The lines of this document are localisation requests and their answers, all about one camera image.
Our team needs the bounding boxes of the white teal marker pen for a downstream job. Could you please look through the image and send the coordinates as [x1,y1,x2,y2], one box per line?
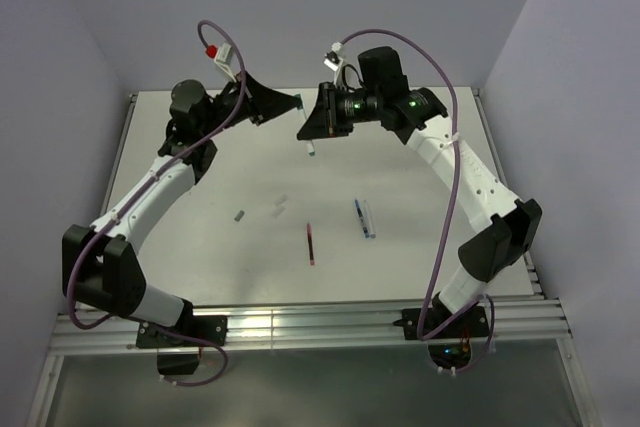
[297,107,316,157]

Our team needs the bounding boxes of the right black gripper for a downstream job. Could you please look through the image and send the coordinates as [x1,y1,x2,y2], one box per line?
[298,80,384,138]

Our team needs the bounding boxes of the white light blue pen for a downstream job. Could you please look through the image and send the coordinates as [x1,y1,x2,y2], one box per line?
[363,199,376,239]

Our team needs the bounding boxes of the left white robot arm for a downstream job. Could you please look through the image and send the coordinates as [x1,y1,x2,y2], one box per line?
[62,74,302,346]

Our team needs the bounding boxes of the aluminium frame rail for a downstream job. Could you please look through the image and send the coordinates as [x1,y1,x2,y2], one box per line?
[48,295,570,356]

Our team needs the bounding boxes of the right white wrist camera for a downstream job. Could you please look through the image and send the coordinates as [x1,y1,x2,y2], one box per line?
[323,42,346,88]

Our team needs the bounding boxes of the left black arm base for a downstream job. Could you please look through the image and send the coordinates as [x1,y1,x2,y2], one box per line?
[135,315,229,387]

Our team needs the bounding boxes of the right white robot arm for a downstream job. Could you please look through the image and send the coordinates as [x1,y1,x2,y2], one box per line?
[297,46,542,338]

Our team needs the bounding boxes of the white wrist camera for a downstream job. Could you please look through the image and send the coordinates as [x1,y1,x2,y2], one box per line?
[205,43,237,82]
[323,42,346,88]

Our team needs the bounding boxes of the teal marker cap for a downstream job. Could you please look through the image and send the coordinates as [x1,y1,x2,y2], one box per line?
[294,93,304,110]

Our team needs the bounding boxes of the red gel pen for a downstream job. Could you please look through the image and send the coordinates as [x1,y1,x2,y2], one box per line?
[306,222,315,266]

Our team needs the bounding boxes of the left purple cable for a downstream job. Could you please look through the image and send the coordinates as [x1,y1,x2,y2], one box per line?
[65,20,229,388]

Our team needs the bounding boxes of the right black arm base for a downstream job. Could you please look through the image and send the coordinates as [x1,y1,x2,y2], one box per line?
[392,305,495,376]

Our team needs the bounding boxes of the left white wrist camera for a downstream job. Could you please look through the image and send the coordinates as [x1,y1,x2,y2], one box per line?
[205,43,237,82]

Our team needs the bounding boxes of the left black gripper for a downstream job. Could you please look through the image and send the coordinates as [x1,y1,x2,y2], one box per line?
[201,73,302,140]

